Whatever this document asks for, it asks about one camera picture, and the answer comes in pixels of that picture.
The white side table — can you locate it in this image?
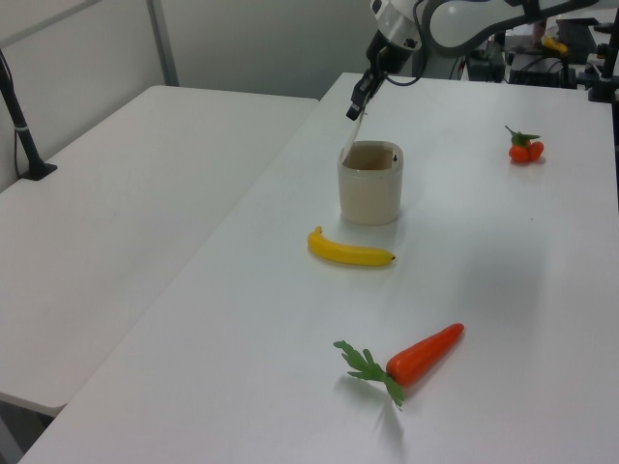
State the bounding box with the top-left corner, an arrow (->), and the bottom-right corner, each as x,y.
0,84 -> 321,417

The black Franka gripper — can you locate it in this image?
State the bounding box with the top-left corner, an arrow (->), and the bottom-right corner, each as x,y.
345,29 -> 415,122

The orange toy carrot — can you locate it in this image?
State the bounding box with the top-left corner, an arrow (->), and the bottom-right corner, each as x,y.
333,322 -> 466,412

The orange toy tangerine cluster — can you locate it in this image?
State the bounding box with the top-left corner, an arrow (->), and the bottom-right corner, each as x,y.
504,125 -> 546,166

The yellow toy banana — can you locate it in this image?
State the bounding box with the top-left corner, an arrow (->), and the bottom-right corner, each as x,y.
307,225 -> 398,269

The black equipment stack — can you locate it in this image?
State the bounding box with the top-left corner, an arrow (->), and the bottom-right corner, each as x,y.
458,16 -> 601,89

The yellow handheld device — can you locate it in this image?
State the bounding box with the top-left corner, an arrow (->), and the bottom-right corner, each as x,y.
540,34 -> 569,55

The beige garbage bin body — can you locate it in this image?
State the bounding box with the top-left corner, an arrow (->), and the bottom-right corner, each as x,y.
336,138 -> 405,227

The black pole with base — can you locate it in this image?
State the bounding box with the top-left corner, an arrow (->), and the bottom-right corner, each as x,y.
0,47 -> 59,183

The grey partition post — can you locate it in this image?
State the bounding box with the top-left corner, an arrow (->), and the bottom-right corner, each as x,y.
146,0 -> 181,89

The beige garbage bin lid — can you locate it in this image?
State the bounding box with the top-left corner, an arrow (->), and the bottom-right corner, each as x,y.
339,109 -> 368,163

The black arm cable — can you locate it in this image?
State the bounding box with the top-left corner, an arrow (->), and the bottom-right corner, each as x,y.
384,0 -> 430,89

